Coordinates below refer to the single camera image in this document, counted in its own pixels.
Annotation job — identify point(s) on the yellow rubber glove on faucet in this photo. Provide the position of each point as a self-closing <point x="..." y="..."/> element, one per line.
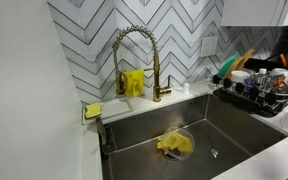
<point x="134" y="82"/>

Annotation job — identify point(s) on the white wall outlet plate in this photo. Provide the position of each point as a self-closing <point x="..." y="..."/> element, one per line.
<point x="209" y="45"/>

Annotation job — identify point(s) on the white upper cabinet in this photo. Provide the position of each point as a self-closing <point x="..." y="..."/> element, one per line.
<point x="255" y="13"/>

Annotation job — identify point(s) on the white bowl in rack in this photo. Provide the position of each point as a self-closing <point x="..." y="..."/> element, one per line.
<point x="239" y="76"/>

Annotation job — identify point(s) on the black sink caddy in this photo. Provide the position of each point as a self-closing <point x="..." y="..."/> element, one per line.
<point x="107" y="137"/>

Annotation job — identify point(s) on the black dish drying rack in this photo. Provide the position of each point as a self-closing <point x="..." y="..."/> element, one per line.
<point x="267" y="100"/>

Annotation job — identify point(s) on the metal spoon in sink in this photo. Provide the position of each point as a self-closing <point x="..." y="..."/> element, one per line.
<point x="213" y="149"/>

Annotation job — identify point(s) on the green cutting board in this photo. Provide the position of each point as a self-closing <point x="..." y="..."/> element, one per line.
<point x="227" y="64"/>

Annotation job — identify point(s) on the yellow cloth in bowl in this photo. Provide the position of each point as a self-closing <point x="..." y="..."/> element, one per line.
<point x="175" y="140"/>

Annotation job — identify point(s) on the clear glass bowl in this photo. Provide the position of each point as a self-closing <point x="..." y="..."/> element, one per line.
<point x="175" y="154"/>

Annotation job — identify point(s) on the gold spring kitchen faucet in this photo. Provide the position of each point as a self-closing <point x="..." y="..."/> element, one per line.
<point x="120" y="79"/>

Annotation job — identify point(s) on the stainless steel sink basin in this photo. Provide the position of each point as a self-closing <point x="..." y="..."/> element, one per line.
<point x="236" y="135"/>

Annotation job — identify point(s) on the small white bottle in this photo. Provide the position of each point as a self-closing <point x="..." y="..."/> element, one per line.
<point x="186" y="88"/>

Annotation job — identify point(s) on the yellow green sponge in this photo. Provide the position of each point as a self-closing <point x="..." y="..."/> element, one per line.
<point x="92" y="110"/>

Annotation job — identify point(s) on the white sponge tray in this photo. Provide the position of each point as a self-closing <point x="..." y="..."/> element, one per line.
<point x="111" y="109"/>

